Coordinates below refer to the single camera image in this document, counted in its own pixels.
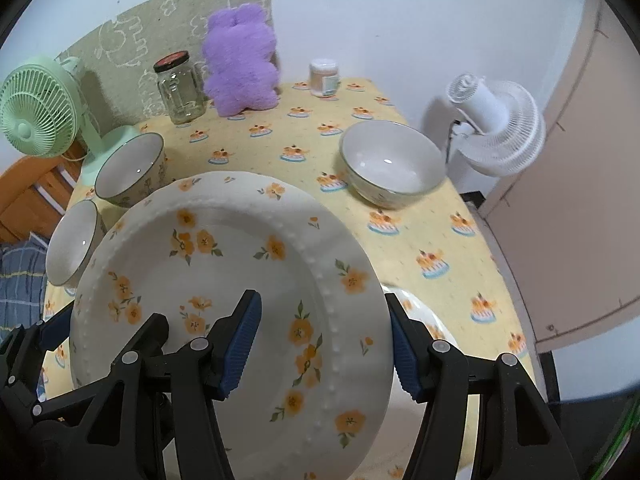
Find dark-rimmed floral bowl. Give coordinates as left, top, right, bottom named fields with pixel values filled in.
left=95, top=132, right=166, bottom=209
left=45, top=199, right=108, bottom=289

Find grey-green doodle wall mat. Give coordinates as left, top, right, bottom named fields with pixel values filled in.
left=52, top=0, right=275, bottom=133

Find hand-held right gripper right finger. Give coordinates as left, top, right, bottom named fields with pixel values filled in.
left=384, top=291, right=583, bottom=480

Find green desk fan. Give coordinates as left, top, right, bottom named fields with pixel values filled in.
left=0, top=55, right=147, bottom=192

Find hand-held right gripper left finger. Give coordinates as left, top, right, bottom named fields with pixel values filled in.
left=75, top=289, right=263, bottom=480

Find glass jar with dark lid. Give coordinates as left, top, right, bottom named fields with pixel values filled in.
left=152, top=51, right=208, bottom=126

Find small clear swab container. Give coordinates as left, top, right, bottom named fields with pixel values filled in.
left=308, top=58, right=341, bottom=99

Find cream floral plate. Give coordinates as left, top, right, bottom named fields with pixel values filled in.
left=350, top=284, right=466, bottom=480

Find beaded orange-flower plate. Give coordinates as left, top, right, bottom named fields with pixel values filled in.
left=69, top=171, right=396, bottom=480

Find white desk fan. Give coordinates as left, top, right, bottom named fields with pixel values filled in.
left=445, top=72, right=547, bottom=178

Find large white floral bowl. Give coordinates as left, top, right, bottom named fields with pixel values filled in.
left=339, top=120, right=446, bottom=211

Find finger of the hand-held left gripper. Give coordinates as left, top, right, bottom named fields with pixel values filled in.
left=0, top=392, right=101, bottom=480
left=0, top=304, right=76, bottom=413

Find purple plush toy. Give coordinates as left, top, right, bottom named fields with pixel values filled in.
left=201, top=4, right=281, bottom=117

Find blue plaid blanket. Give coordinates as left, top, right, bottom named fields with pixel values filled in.
left=0, top=237, right=51, bottom=346

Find beige door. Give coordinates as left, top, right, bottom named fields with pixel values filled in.
left=480, top=0, right=640, bottom=356

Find yellow printed tablecloth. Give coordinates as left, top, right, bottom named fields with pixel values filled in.
left=40, top=77, right=541, bottom=480

